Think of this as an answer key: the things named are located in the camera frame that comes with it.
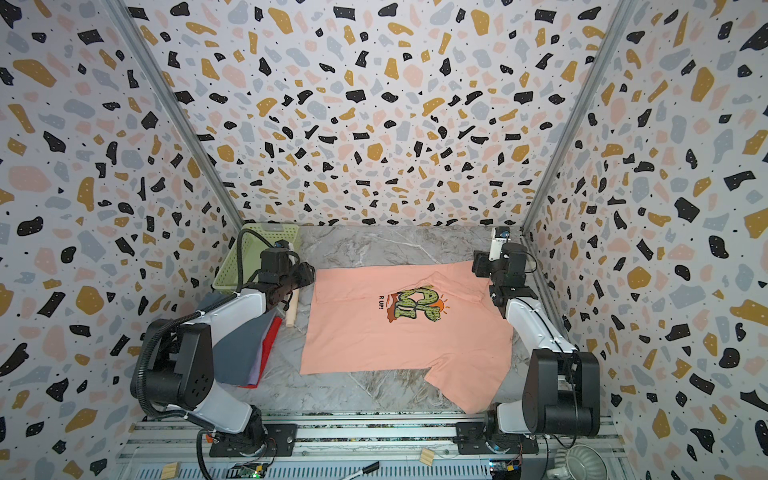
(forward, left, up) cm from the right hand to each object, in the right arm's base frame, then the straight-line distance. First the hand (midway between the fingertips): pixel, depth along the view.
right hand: (483, 244), depth 87 cm
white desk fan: (-50, -19, -22) cm, 58 cm away
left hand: (-2, +52, -8) cm, 53 cm away
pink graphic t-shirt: (-12, +12, -23) cm, 28 cm away
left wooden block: (-54, +76, -19) cm, 95 cm away
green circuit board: (-53, +59, -21) cm, 82 cm away
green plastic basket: (+15, +81, -20) cm, 85 cm away
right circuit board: (-52, -2, -23) cm, 57 cm away
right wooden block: (-50, +17, -21) cm, 56 cm away
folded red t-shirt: (-25, +63, -20) cm, 70 cm away
